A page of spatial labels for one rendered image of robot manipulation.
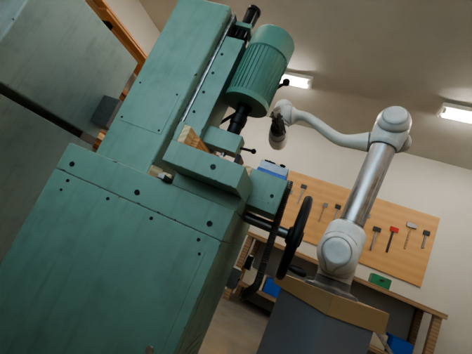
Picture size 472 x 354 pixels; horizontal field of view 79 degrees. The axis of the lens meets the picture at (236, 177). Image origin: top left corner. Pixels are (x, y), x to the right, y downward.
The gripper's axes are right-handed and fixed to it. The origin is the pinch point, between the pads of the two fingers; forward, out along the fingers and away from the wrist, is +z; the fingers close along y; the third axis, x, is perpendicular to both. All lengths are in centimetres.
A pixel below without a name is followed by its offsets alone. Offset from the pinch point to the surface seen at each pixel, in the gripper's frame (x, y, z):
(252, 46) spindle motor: -2.0, 14.0, 31.5
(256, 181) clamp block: -28, -32, 32
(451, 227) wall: 170, -131, -276
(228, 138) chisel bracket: -27.5, -11.7, 27.3
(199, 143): -37, -19, 51
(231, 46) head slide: -8.5, 18.8, 31.0
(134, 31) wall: -45, 239, -133
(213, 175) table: -37, -31, 55
